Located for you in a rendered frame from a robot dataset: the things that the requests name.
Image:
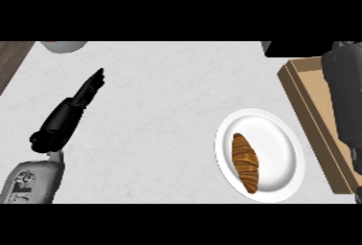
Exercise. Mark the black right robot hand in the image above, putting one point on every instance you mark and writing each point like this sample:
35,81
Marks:
347,95

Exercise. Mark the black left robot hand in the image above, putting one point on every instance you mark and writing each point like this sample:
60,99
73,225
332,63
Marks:
61,122

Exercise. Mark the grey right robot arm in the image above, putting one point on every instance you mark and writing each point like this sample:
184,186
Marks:
360,196

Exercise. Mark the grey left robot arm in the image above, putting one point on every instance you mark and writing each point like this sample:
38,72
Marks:
30,182

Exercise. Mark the open cardboard box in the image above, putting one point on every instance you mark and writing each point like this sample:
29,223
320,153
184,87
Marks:
311,95

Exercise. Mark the white oval plate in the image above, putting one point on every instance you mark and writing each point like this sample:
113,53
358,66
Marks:
279,150

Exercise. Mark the black appliance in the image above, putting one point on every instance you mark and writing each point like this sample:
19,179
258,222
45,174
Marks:
295,48

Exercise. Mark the white bowl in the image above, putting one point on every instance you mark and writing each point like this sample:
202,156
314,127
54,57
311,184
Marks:
64,46

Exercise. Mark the brown croissant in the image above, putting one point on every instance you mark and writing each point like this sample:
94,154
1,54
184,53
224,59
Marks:
246,162

